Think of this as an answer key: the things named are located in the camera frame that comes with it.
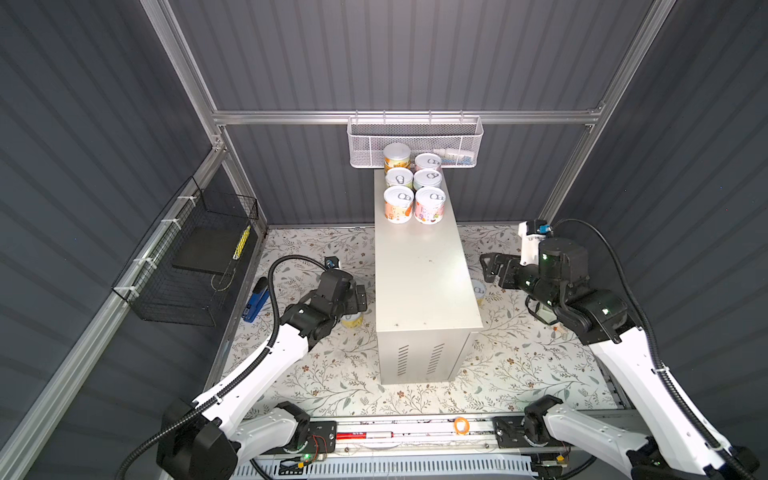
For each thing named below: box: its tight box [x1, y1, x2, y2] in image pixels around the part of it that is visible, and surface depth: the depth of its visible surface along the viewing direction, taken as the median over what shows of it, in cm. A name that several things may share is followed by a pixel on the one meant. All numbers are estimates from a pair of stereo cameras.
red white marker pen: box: [336, 431, 430, 440], surface depth 75 cm
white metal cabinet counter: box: [374, 170, 484, 385], surface depth 67 cm
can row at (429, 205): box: [414, 186, 446, 225], surface depth 74 cm
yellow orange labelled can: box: [383, 142, 411, 173], surface depth 82 cm
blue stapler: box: [242, 276, 270, 323], surface depth 101 cm
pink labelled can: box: [414, 153, 442, 171], surface depth 82 cm
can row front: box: [383, 185, 415, 224], surface depth 74 cm
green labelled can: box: [385, 167, 414, 188], surface depth 78 cm
